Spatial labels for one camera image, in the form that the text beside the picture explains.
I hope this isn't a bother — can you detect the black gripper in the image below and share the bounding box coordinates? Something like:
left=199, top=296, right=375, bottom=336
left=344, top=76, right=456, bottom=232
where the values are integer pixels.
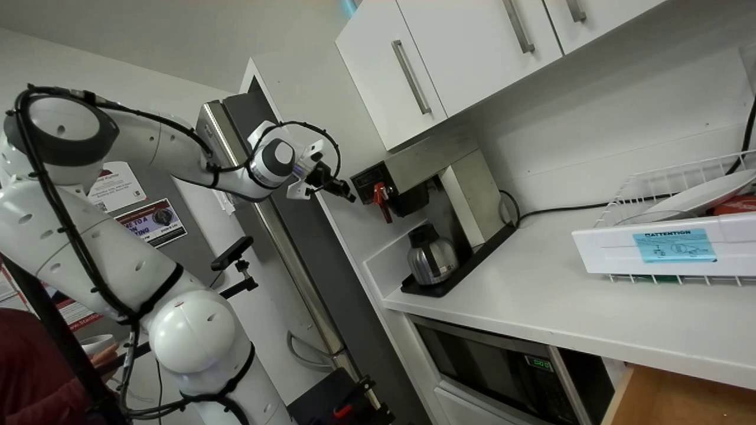
left=303, top=151, right=358, bottom=203

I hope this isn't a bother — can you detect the steel coffee carafe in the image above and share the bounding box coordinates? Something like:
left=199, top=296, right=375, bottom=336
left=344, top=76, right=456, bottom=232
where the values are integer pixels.
left=404, top=223, right=460, bottom=289

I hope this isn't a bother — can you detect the black and steel coffee maker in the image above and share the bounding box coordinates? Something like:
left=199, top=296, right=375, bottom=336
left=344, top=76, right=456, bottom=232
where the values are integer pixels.
left=349, top=139, right=522, bottom=299

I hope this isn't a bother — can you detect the black clamp knob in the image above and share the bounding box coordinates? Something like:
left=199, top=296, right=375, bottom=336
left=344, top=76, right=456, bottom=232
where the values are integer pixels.
left=218, top=262, right=261, bottom=302

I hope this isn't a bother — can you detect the sticker with dark picture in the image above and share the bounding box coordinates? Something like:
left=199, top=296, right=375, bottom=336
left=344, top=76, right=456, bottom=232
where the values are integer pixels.
left=116, top=196, right=189, bottom=250

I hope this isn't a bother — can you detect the black equipment box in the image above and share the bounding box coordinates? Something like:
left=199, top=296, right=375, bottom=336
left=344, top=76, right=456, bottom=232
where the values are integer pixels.
left=286, top=366, right=397, bottom=425

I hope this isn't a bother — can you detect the white paper with QR code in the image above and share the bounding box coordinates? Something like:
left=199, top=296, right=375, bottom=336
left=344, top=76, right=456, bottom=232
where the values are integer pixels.
left=81, top=160, right=149, bottom=217

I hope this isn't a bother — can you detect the built-in black microwave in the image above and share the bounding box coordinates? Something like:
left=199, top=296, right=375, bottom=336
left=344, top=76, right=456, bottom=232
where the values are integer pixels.
left=408, top=315, right=587, bottom=425

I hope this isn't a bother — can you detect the white drawer front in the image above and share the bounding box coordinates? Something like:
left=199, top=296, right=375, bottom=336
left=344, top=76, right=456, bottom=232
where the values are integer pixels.
left=430, top=381, right=546, bottom=425

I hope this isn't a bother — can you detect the black diagonal pole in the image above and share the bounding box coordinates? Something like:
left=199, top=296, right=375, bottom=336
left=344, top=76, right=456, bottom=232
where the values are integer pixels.
left=0, top=250, right=133, bottom=425

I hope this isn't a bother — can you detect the white plate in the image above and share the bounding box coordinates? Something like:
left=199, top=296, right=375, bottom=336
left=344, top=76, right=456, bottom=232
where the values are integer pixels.
left=629, top=168, right=756, bottom=226

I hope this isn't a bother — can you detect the dark red bulky object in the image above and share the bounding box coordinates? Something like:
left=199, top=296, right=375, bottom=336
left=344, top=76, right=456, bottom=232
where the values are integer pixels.
left=0, top=305, right=108, bottom=425

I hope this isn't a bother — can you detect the small red item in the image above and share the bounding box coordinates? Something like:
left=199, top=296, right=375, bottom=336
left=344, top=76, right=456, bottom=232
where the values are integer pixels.
left=711, top=194, right=756, bottom=217

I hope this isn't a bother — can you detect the brown wooden cabinet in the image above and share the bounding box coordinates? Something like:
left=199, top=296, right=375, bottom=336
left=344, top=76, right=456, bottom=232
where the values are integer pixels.
left=599, top=363, right=756, bottom=425

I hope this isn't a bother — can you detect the black lever handle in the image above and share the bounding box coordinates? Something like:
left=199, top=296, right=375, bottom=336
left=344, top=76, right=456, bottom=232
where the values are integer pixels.
left=207, top=235, right=256, bottom=273

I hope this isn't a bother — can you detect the white wall cabinet door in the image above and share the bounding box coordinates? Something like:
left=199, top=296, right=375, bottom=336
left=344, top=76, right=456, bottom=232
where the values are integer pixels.
left=395, top=0, right=564, bottom=119
left=335, top=0, right=448, bottom=151
left=541, top=0, right=669, bottom=57

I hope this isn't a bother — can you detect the black coffee maker power cord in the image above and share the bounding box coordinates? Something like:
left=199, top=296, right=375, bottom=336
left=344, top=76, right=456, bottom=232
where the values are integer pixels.
left=496, top=186, right=634, bottom=232

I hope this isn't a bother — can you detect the black cable along robot arm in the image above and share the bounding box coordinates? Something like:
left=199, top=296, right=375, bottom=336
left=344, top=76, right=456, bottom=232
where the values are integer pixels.
left=7, top=80, right=349, bottom=425

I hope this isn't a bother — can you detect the white wire dish rack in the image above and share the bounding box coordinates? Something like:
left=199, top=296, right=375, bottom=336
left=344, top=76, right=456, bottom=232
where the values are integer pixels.
left=599, top=148, right=756, bottom=232

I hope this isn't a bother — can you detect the black wall cable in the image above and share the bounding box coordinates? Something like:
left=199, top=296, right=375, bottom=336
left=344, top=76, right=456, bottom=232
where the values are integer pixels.
left=722, top=93, right=756, bottom=178

